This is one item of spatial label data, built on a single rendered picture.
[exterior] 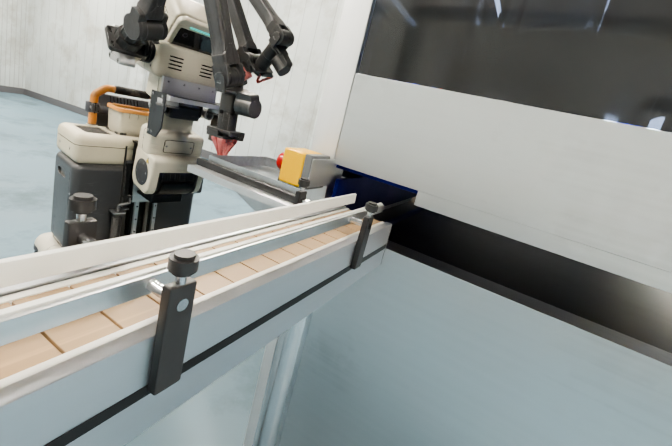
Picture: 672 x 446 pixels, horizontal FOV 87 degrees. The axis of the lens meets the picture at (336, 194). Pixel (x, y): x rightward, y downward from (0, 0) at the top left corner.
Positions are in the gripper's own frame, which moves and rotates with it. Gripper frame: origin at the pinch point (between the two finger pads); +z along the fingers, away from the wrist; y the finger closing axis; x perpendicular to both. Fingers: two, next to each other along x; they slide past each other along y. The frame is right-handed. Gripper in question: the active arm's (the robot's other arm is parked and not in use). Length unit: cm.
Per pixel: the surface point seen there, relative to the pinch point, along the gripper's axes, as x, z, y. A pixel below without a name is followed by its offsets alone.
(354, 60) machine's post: -12, -33, 45
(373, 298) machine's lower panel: -12, 15, 62
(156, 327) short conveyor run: -65, -4, 62
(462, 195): -12, -12, 73
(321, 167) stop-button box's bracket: -17.6, -9.9, 45.5
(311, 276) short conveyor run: -43, 0, 62
